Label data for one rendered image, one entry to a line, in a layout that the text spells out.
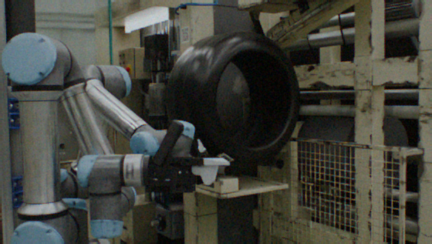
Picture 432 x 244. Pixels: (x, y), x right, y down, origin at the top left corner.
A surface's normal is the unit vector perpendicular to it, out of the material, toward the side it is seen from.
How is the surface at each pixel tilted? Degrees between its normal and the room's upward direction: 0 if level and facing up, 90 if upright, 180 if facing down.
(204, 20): 90
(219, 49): 55
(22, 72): 82
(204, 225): 90
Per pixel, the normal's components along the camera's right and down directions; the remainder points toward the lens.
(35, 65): -0.05, -0.07
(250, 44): 0.52, -0.14
